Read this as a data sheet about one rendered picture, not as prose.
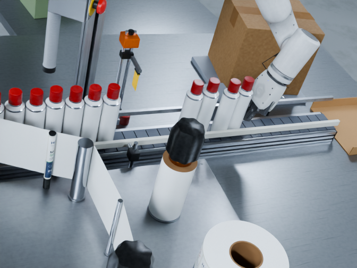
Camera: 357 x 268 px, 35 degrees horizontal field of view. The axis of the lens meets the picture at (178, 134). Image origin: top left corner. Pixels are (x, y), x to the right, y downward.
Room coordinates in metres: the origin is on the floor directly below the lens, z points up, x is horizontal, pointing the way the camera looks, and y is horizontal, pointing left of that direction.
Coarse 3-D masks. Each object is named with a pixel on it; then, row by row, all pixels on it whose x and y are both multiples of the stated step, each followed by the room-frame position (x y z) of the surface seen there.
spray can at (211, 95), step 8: (216, 80) 1.41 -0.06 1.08; (208, 88) 1.40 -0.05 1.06; (216, 88) 1.40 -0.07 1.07; (208, 96) 1.39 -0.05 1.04; (216, 96) 1.40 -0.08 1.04; (208, 104) 1.39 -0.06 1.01; (200, 112) 1.39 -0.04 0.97; (208, 112) 1.39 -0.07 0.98; (200, 120) 1.39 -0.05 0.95; (208, 120) 1.40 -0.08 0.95
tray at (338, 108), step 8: (312, 104) 1.81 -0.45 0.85; (320, 104) 1.83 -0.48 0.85; (328, 104) 1.85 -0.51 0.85; (336, 104) 1.88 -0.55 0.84; (344, 104) 1.90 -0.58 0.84; (352, 104) 1.92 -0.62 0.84; (328, 112) 1.82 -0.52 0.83; (336, 112) 1.83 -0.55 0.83; (344, 112) 1.85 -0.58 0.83; (352, 112) 1.87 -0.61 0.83; (344, 120) 1.80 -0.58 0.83; (352, 120) 1.81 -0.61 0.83; (336, 128) 1.73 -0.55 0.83; (344, 128) 1.75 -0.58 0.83; (352, 128) 1.76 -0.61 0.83; (336, 136) 1.68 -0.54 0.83; (344, 136) 1.70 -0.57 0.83; (352, 136) 1.71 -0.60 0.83; (344, 144) 1.65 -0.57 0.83; (352, 144) 1.66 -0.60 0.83; (352, 152) 1.60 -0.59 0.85
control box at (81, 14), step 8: (56, 0) 1.17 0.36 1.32; (64, 0) 1.17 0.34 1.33; (72, 0) 1.17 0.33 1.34; (80, 0) 1.17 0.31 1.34; (88, 0) 1.18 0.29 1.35; (48, 8) 1.18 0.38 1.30; (56, 8) 1.17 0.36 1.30; (64, 8) 1.17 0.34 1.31; (72, 8) 1.17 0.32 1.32; (80, 8) 1.17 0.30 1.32; (88, 8) 1.18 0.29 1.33; (64, 16) 1.17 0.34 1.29; (72, 16) 1.17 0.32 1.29; (80, 16) 1.17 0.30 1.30; (88, 16) 1.18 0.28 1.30
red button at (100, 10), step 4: (96, 0) 1.21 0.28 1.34; (100, 0) 1.20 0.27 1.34; (104, 0) 1.21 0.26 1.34; (92, 4) 1.20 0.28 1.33; (96, 4) 1.20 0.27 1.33; (100, 4) 1.19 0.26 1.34; (104, 4) 1.20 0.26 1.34; (92, 8) 1.20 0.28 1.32; (96, 8) 1.20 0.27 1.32; (100, 8) 1.19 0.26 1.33; (104, 8) 1.20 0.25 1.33; (100, 12) 1.19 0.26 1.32
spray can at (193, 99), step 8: (200, 80) 1.39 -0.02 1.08; (192, 88) 1.37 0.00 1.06; (200, 88) 1.37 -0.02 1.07; (192, 96) 1.36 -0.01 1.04; (200, 96) 1.37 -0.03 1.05; (184, 104) 1.36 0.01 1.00; (192, 104) 1.35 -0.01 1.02; (200, 104) 1.37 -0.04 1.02; (184, 112) 1.36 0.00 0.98; (192, 112) 1.35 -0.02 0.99
